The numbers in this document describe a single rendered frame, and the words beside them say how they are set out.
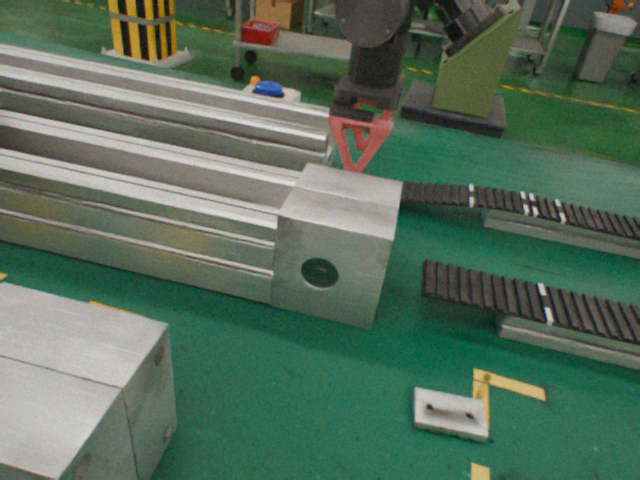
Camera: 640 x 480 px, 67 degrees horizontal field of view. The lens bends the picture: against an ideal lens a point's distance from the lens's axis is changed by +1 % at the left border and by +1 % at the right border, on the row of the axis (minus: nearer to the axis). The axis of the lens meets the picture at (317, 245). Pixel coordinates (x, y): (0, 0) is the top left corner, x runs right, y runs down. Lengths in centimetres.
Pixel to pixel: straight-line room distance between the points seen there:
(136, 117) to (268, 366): 37
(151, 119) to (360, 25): 29
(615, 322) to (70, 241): 47
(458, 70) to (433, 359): 67
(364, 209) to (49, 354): 24
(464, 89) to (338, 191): 61
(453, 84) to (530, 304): 61
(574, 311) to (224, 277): 30
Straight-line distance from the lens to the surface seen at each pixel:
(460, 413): 37
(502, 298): 44
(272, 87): 72
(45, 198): 47
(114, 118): 63
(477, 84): 98
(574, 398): 44
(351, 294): 39
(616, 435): 43
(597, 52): 548
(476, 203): 59
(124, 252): 45
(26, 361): 27
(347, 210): 38
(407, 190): 61
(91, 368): 26
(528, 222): 61
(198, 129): 60
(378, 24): 45
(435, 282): 43
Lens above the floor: 107
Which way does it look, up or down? 35 degrees down
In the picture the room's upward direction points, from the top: 8 degrees clockwise
